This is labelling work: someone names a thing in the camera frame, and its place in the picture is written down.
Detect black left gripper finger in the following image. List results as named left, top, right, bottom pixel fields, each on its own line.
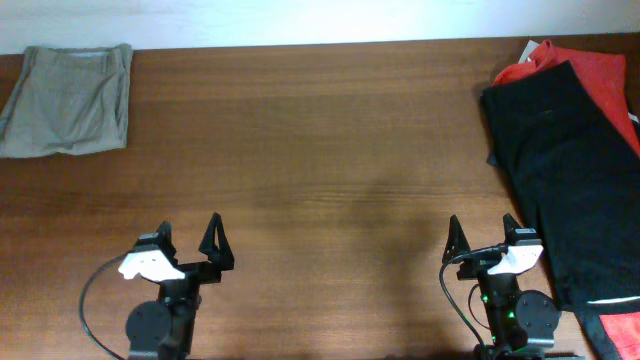
left=156, top=221, right=177, bottom=260
left=198, top=212, right=235, bottom=271

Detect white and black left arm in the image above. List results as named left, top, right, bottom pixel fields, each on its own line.
left=118, top=221, right=221, bottom=360

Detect red and black garment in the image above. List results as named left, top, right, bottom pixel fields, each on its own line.
left=575, top=300, right=639, bottom=360

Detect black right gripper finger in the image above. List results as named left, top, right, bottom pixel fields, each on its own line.
left=442, top=215, right=471, bottom=263
left=502, top=213, right=521, bottom=245

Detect khaki shorts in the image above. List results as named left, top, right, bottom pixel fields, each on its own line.
left=1, top=44, right=133, bottom=158

